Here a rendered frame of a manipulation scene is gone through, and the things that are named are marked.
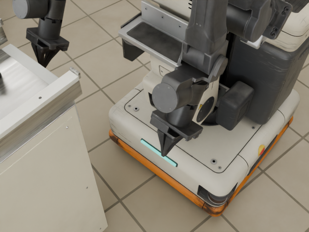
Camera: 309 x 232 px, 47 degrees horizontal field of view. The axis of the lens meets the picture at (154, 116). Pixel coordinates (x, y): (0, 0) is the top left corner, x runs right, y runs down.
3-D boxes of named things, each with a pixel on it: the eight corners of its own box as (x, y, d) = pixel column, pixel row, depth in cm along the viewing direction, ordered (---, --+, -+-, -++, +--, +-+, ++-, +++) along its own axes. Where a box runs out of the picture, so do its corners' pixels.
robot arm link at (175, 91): (231, 56, 69) (194, 37, 72) (203, 65, 60) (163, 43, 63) (208, 108, 75) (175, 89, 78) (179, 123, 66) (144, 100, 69)
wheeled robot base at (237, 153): (190, 65, 204) (194, 30, 184) (292, 123, 179) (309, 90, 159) (106, 141, 173) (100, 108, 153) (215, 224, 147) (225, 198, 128)
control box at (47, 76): (71, 129, 95) (60, 94, 84) (16, 85, 104) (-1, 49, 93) (81, 120, 97) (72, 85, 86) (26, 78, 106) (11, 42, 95)
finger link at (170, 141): (163, 166, 79) (177, 132, 74) (139, 148, 82) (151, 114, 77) (179, 156, 84) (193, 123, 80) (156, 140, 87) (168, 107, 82)
